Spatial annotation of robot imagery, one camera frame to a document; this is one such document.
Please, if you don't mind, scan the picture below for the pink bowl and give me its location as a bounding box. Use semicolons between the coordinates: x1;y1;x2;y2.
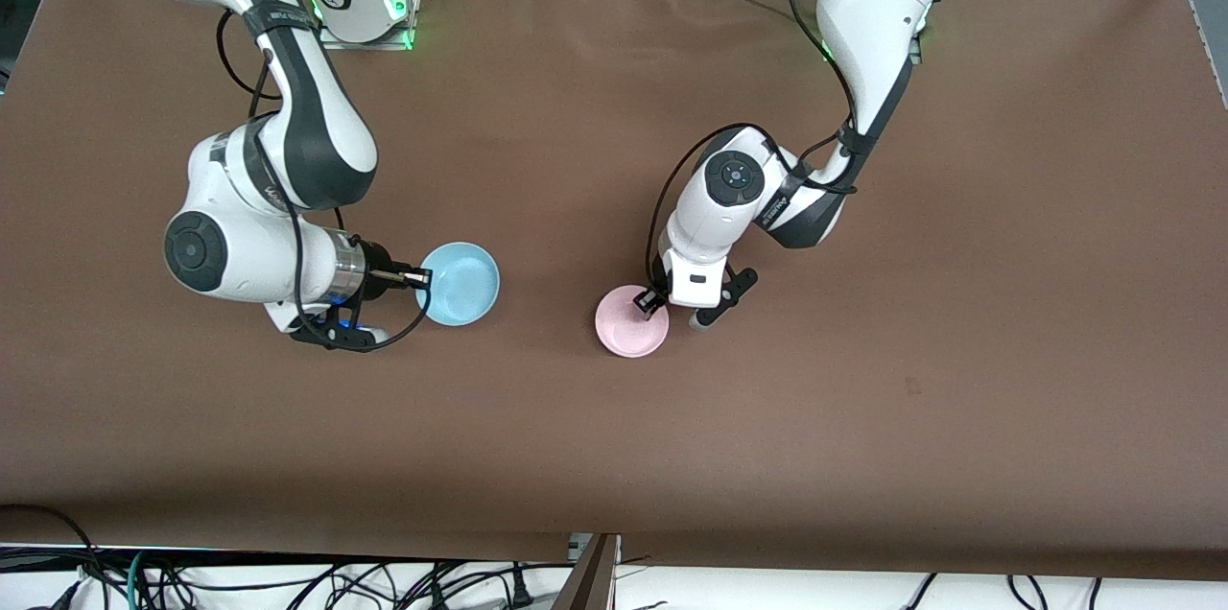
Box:
595;284;671;359

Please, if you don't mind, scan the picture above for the blue bowl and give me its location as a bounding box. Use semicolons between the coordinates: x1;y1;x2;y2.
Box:
414;242;502;327

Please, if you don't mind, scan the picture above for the brown table cover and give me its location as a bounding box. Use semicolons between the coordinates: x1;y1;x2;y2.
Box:
0;0;1228;582

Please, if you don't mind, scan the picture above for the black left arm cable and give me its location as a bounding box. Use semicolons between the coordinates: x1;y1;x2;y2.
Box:
645;0;864;299

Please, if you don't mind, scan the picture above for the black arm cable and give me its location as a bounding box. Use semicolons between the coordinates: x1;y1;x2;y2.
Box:
645;0;864;299
216;6;433;352

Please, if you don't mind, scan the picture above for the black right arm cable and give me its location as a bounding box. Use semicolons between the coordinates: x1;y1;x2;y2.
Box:
216;6;433;352

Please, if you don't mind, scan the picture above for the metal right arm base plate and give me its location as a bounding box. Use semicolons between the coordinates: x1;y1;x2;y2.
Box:
315;0;423;52

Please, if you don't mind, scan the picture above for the brown wooden post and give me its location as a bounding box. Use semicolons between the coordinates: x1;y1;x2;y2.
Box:
552;533;621;610

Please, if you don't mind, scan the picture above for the black frame rail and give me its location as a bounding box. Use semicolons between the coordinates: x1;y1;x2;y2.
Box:
0;543;577;569

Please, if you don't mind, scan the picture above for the black curved cable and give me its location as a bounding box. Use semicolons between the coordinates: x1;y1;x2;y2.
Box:
0;504;97;582

